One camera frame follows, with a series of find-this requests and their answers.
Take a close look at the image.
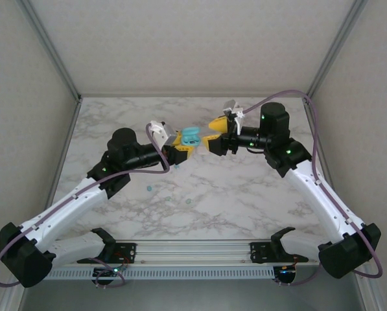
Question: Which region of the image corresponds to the blue earbud charging case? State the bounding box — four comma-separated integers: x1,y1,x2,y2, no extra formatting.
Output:
180,126,203,146

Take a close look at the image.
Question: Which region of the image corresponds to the black left controller board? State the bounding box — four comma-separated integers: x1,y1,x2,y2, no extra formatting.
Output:
92,267,123,286

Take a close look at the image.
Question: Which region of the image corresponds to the black controller board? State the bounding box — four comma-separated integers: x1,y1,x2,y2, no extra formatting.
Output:
92,267,123,286
275,265,298,286

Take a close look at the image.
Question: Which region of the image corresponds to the black right controller board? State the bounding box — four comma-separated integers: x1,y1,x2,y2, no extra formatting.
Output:
275,265,298,286

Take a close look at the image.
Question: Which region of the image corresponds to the aluminium frame crossbar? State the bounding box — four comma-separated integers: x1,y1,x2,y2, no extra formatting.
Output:
79,93,307,98

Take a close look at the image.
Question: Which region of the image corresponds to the aluminium table side rail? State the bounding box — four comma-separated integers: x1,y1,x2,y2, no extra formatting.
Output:
303,97,330,176
45,98,83,211

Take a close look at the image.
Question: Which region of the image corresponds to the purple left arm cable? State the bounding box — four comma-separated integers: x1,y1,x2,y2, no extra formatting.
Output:
0,124,172,289

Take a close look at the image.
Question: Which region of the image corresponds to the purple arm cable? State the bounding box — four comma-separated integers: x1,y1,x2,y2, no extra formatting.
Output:
0,124,172,289
242,89,385,288

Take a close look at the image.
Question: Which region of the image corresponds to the aluminium frame post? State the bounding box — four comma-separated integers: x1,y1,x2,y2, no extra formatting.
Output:
303,0,369,104
16,0,83,104

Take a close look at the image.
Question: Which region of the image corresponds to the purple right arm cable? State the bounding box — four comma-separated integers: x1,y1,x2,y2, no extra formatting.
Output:
242,89,385,288

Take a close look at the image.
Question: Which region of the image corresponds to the aluminium mounting rail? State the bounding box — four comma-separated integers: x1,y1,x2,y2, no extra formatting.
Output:
50,238,364,267

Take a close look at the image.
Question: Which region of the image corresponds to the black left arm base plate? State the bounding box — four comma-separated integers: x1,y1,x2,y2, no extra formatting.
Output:
77,242,137,264

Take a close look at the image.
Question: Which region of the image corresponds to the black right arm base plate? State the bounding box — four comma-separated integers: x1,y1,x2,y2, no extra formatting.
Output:
250,241,310,264

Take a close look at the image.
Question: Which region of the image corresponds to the grey slotted cable duct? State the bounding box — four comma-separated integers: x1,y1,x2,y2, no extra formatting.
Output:
47,267,276,280

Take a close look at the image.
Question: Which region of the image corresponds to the aluminium frame leg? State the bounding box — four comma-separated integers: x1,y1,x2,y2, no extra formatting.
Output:
0,284,30,311
355,268,387,311

